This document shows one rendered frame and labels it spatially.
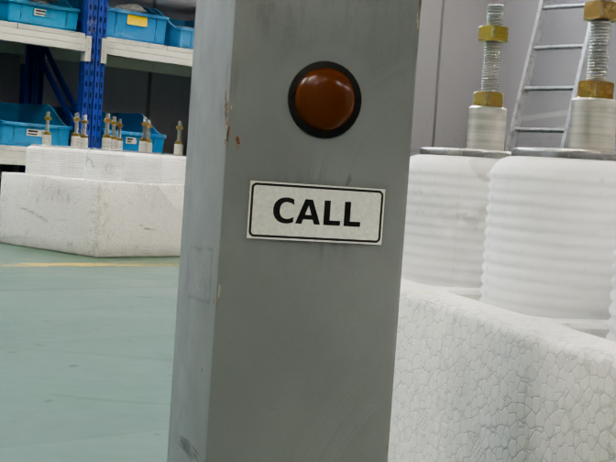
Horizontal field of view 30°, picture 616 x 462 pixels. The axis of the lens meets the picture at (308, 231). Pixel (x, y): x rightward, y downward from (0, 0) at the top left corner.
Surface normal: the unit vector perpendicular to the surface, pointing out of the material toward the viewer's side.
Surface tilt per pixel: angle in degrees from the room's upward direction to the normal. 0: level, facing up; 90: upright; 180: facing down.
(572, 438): 90
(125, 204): 90
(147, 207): 90
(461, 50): 90
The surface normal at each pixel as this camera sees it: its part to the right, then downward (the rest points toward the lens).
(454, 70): 0.67, 0.08
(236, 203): 0.29, 0.07
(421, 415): -0.95, -0.05
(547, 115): -0.73, -0.01
